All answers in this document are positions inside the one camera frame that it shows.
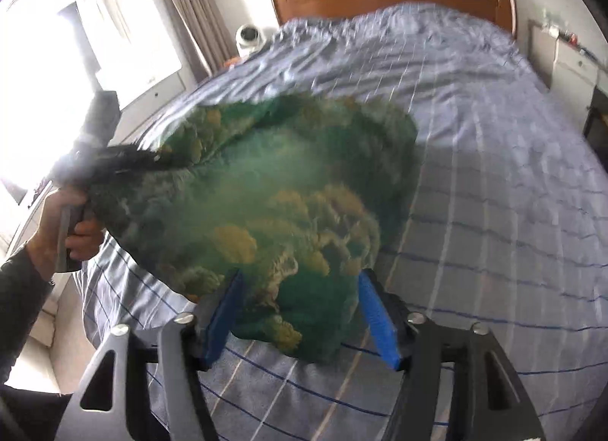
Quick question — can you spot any bed with blue checked sheet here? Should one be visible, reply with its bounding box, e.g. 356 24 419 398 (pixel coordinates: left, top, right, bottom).
73 2 608 441

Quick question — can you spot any white round fan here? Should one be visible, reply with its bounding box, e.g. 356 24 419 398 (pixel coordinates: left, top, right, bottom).
236 23 264 51

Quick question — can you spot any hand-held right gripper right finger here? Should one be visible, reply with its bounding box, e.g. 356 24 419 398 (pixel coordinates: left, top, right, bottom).
358 269 547 441

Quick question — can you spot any beige curtain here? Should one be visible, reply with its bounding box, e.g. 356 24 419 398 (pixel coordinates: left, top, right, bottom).
147 0 238 85

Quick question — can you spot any window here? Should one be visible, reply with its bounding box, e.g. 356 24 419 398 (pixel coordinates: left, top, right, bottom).
0 0 184 214

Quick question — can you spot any person's left hand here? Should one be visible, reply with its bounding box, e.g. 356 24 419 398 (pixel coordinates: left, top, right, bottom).
26 187 104 281

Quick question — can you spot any person's left forearm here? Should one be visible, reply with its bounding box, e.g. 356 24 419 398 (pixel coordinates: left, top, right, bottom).
0 246 54 387

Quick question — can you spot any white desk with drawers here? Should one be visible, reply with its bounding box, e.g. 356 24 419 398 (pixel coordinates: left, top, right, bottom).
527 18 608 138

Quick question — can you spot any green printed padded jacket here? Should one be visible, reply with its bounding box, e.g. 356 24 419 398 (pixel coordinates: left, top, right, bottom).
85 92 421 366

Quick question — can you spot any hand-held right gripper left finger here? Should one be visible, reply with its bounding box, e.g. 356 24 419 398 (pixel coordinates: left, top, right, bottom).
71 270 245 441

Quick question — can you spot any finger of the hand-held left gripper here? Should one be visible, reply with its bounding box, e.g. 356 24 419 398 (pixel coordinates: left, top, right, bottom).
92 145 162 172

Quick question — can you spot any person's dark clothing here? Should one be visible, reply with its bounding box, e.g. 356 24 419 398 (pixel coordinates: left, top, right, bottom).
0 381 74 441

